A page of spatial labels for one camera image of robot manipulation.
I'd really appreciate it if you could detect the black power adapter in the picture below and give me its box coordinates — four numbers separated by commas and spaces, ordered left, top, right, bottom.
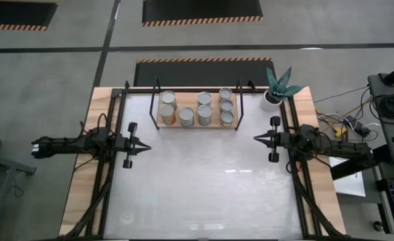
346, 115, 368, 135

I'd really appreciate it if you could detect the blue peas label can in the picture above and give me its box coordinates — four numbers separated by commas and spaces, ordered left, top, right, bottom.
219, 110, 235, 128
197, 104, 213, 127

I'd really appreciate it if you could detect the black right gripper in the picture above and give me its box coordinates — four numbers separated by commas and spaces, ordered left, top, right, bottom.
253, 116, 290, 164

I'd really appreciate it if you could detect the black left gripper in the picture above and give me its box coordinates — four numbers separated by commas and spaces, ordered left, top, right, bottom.
115, 123, 152, 169

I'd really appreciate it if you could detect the orange pineapple label can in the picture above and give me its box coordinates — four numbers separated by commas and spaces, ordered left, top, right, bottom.
160, 90, 178, 107

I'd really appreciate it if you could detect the black aluminium table frame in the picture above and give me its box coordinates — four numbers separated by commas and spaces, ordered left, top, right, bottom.
59, 80, 348, 241

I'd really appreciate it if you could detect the white paper sheet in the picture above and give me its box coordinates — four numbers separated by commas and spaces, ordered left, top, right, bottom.
326, 157, 367, 198

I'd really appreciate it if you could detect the wooden shelf with black frame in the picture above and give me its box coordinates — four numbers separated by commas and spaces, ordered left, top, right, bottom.
149, 76, 245, 132

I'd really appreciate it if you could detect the grey metal desk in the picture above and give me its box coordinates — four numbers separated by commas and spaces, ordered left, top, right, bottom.
0, 150, 37, 241

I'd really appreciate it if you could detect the black metal beam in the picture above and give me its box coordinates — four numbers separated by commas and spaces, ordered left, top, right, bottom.
330, 143, 393, 181

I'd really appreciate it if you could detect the orange and yellow can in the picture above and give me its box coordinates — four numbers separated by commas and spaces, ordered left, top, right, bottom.
159, 104, 177, 126

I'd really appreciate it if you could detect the yellow carrots label can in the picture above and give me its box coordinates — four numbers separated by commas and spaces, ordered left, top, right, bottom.
197, 91, 213, 106

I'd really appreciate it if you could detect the green sliced peaches can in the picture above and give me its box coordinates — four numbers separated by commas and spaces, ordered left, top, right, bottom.
218, 87, 233, 101

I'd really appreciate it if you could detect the coiled black cable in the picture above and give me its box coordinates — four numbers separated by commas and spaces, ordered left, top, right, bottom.
370, 94, 394, 125

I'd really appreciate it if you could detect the potted succulent in white pot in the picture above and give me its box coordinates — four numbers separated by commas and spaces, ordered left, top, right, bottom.
259, 66, 306, 113

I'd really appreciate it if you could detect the blue cherries label can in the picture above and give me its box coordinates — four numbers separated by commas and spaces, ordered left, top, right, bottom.
178, 106, 195, 129

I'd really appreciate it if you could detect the green polka-dot peas can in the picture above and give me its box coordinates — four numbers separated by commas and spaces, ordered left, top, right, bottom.
219, 99, 234, 113

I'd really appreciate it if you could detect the black mat with hazard stripes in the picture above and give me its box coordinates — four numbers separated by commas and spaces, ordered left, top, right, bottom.
133, 57, 277, 88
142, 0, 264, 27
0, 0, 59, 32

